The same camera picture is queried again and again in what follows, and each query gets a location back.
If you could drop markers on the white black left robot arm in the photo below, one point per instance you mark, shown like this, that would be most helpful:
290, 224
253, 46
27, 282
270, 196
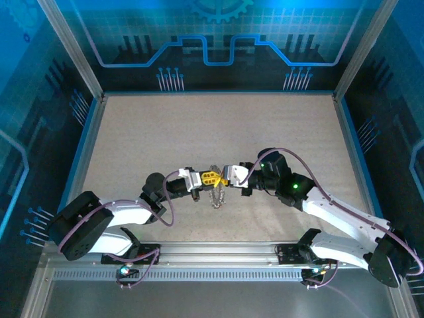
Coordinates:
126, 212

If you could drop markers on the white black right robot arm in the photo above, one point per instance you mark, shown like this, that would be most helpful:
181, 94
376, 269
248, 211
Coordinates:
344, 215

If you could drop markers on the blue table edge strip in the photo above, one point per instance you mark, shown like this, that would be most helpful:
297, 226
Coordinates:
358, 149
80, 149
218, 92

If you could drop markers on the small lit circuit board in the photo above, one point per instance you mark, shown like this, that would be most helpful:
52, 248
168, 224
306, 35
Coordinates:
125, 271
314, 271

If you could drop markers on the grey metal plate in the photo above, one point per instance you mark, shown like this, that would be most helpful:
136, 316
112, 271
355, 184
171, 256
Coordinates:
215, 301

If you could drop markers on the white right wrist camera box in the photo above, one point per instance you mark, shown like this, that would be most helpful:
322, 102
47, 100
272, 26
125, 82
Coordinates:
236, 175

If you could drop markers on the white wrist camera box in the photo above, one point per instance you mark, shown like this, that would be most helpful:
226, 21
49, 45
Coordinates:
236, 175
189, 180

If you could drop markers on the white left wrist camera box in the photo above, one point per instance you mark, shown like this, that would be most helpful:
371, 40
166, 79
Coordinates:
189, 180

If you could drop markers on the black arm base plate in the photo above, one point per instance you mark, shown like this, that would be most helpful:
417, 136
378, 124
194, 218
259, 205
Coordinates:
288, 255
149, 248

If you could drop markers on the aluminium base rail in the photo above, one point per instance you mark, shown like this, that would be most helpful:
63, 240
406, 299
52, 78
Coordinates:
218, 253

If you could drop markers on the aluminium side rail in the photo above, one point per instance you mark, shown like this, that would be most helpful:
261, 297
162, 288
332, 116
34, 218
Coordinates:
350, 145
86, 152

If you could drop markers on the aluminium frame post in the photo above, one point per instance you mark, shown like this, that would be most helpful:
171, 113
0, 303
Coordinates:
73, 49
364, 49

